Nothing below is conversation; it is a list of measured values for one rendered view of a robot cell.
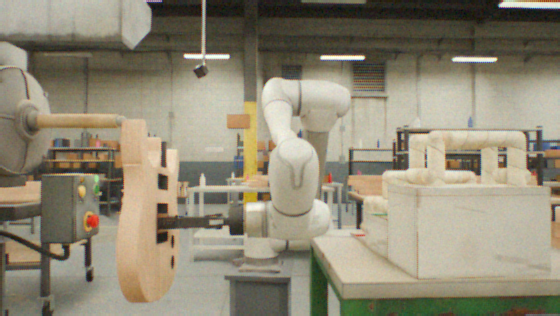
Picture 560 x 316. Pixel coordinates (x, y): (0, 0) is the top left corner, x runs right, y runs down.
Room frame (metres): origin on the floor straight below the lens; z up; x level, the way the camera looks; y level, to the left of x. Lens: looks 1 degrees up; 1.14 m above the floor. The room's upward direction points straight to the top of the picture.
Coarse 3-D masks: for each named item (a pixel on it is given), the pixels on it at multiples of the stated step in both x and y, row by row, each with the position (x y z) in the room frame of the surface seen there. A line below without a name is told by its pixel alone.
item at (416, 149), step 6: (414, 144) 0.77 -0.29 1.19; (420, 144) 0.77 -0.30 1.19; (414, 150) 0.77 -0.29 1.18; (420, 150) 0.77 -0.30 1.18; (414, 156) 0.77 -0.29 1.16; (420, 156) 0.77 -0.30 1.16; (414, 162) 0.77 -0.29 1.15; (420, 162) 0.77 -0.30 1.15; (414, 168) 0.77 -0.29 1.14; (420, 168) 0.77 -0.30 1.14
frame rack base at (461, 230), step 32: (416, 192) 0.67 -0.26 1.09; (448, 192) 0.67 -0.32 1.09; (480, 192) 0.68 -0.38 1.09; (512, 192) 0.68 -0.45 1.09; (544, 192) 0.69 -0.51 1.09; (416, 224) 0.67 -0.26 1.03; (448, 224) 0.67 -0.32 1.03; (480, 224) 0.68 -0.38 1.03; (512, 224) 0.68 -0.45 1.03; (544, 224) 0.69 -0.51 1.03; (416, 256) 0.67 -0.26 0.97; (448, 256) 0.67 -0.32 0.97; (480, 256) 0.68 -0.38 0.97; (512, 256) 0.68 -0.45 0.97; (544, 256) 0.69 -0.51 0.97
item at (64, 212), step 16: (48, 176) 1.03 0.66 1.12; (64, 176) 1.03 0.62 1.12; (48, 192) 1.03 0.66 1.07; (64, 192) 1.03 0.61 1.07; (48, 208) 1.03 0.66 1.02; (64, 208) 1.03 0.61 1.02; (80, 208) 1.07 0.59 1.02; (96, 208) 1.17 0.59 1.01; (48, 224) 1.03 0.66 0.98; (64, 224) 1.03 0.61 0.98; (80, 224) 1.07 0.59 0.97; (16, 240) 1.02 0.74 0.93; (48, 240) 1.03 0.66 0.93; (64, 240) 1.03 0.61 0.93; (80, 240) 1.08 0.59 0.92; (48, 256) 1.05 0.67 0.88; (64, 256) 1.07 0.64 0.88
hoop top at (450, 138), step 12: (432, 132) 0.69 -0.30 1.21; (444, 132) 0.69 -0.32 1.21; (456, 132) 0.69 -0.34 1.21; (468, 132) 0.69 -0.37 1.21; (480, 132) 0.70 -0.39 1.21; (492, 132) 0.70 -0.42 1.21; (504, 132) 0.70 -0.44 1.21; (516, 132) 0.70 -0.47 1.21; (456, 144) 0.69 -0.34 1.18; (468, 144) 0.69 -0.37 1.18; (480, 144) 0.70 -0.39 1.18; (492, 144) 0.70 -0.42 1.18; (504, 144) 0.70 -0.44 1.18
